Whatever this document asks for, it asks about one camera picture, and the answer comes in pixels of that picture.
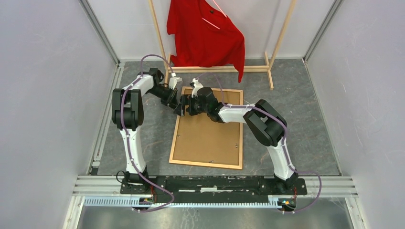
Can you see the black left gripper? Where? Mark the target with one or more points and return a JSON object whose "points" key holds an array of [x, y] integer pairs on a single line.
{"points": [[172, 100]]}

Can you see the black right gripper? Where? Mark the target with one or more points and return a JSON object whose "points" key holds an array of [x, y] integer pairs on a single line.
{"points": [[186, 99]]}

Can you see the brown fibreboard backing board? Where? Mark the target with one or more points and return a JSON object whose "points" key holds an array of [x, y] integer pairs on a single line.
{"points": [[208, 139]]}

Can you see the brown wooden picture frame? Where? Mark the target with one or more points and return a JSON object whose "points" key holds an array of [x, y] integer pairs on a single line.
{"points": [[205, 164]]}

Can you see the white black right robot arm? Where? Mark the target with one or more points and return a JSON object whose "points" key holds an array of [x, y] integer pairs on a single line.
{"points": [[267, 125]]}

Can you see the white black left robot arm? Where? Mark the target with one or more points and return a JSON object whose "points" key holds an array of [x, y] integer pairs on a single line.
{"points": [[128, 116]]}

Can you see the red t-shirt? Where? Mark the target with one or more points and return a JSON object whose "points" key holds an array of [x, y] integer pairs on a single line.
{"points": [[198, 44]]}

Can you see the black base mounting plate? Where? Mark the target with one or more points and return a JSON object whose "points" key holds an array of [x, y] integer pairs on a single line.
{"points": [[212, 189]]}

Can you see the pink clothes hanger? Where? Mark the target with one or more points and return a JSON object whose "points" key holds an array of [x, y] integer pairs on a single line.
{"points": [[214, 17]]}

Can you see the light wooden clothes rack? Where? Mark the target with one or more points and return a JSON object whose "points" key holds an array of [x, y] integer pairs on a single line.
{"points": [[266, 68]]}

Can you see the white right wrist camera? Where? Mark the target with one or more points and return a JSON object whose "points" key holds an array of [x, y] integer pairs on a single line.
{"points": [[196, 86]]}

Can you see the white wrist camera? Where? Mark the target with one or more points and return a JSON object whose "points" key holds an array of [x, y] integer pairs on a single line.
{"points": [[196, 86], [175, 82]]}

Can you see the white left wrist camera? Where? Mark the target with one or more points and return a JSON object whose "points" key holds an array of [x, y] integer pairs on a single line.
{"points": [[175, 82]]}

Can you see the grey slotted cable duct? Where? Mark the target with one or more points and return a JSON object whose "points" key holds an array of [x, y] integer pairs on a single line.
{"points": [[137, 202]]}

